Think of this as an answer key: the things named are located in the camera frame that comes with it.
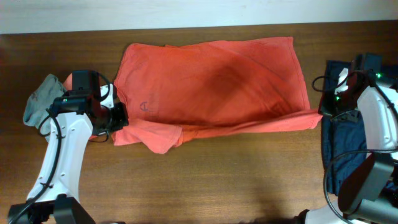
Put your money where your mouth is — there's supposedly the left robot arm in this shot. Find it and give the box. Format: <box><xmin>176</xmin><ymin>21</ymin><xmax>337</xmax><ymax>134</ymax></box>
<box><xmin>7</xmin><ymin>70</ymin><xmax>128</xmax><ymax>224</ymax></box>

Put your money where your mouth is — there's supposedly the orange-red t-shirt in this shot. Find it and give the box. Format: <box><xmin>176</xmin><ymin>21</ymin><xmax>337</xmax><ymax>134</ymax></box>
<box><xmin>113</xmin><ymin>37</ymin><xmax>321</xmax><ymax>154</ymax></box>

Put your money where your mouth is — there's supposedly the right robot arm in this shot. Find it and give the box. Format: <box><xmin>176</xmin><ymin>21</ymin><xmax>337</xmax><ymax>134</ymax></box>
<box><xmin>294</xmin><ymin>53</ymin><xmax>397</xmax><ymax>223</ymax></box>

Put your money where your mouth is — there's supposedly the salmon folded shirt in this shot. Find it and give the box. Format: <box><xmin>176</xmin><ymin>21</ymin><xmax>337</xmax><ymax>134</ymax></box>
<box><xmin>63</xmin><ymin>73</ymin><xmax>73</xmax><ymax>91</ymax></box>

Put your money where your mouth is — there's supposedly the left black cable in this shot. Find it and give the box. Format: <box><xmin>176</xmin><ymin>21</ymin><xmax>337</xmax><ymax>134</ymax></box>
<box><xmin>8</xmin><ymin>72</ymin><xmax>112</xmax><ymax>224</ymax></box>

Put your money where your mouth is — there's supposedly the grey folded shirt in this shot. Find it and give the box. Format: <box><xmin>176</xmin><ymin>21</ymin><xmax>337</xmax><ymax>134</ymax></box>
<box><xmin>23</xmin><ymin>74</ymin><xmax>66</xmax><ymax>134</ymax></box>

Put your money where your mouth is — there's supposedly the navy blue garment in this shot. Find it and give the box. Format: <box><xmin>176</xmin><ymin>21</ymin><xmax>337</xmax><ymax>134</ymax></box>
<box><xmin>320</xmin><ymin>59</ymin><xmax>398</xmax><ymax>197</ymax></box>

